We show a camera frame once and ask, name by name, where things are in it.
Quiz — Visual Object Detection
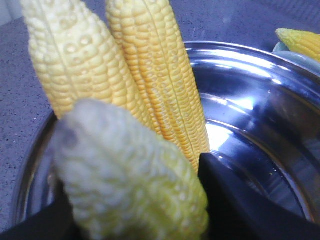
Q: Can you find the pale green electric cooking pot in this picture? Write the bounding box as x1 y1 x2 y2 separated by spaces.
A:
12 41 320 226

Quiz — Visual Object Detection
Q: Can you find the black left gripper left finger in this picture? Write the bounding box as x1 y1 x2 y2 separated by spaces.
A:
0 184 83 240

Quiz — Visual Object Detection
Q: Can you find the light green plate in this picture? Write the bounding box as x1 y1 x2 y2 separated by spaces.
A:
272 42 320 77

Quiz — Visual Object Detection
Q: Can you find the corn cob pale centre left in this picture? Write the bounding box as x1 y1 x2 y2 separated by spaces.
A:
20 0 154 129

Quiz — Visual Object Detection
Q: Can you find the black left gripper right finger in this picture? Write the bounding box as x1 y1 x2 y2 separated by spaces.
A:
198 153 320 240

